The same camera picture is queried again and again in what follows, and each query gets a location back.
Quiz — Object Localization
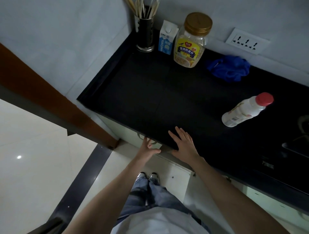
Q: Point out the person's right hand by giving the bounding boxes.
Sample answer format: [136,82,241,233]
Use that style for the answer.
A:
[168,126,201,165]

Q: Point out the person's left hand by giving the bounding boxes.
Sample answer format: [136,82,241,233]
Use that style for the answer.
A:
[136,136,162,162]

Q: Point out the metal cabinet handle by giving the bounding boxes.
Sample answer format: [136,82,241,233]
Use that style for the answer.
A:
[137,132,172,154]

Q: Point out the person's right forearm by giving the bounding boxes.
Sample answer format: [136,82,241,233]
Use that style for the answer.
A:
[186,157,291,234]

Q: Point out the person's left forearm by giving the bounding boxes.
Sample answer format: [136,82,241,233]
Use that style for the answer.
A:
[61,156,149,234]

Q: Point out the person's right shoe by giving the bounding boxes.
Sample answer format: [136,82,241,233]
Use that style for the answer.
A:
[148,172,160,185]

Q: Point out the white cabinet door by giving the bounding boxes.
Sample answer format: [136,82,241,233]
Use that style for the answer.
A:
[155,154,196,202]

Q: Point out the blue jeans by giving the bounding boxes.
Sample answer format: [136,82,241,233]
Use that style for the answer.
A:
[115,177,211,234]

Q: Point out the white bottle with red cap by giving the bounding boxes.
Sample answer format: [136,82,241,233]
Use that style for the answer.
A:
[222,92,274,128]

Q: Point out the white shirt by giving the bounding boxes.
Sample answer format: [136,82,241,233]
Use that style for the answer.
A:
[113,207,206,234]

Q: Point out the blue cloth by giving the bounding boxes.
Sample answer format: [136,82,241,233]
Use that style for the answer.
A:
[206,55,251,83]

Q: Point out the oat jar with gold lid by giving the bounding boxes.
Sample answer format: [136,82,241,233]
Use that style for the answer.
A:
[173,12,213,68]

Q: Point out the white and blue milk carton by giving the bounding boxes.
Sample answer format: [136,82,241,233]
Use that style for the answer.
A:
[158,20,179,55]

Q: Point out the metal utensil holder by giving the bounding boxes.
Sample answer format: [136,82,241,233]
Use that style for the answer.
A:
[134,14,155,53]

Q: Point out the black gas stove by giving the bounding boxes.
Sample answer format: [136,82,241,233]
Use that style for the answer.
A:
[253,114,309,196]

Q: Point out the bundle of wooden chopsticks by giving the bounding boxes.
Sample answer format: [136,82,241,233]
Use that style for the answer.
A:
[124,0,161,19]

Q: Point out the white wall socket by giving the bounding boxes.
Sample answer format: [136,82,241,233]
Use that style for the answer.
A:
[225,28,271,55]

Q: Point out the brown wooden door frame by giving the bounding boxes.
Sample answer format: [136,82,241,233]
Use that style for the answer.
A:
[0,42,120,149]

